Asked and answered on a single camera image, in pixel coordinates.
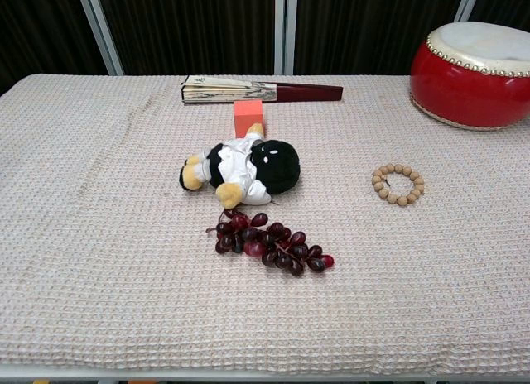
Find wooden bead bracelet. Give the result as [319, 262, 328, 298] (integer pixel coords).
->
[371, 163, 426, 207]

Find plush doll black head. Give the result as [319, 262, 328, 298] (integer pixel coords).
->
[178, 122, 301, 209]

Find bunch of dark red grapes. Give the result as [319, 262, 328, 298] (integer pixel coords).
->
[205, 208, 335, 277]

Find orange foam block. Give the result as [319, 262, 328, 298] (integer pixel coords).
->
[233, 99, 266, 138]

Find beige waffle-weave tablecloth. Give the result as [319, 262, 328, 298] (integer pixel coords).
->
[0, 73, 530, 380]

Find red drum with white skin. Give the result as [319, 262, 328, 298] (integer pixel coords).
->
[409, 21, 530, 131]

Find folded paper fan red handle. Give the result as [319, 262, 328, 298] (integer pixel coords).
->
[181, 74, 345, 105]

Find grey metal frame post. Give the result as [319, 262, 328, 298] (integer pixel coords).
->
[274, 0, 299, 75]
[453, 0, 482, 23]
[75, 0, 124, 76]

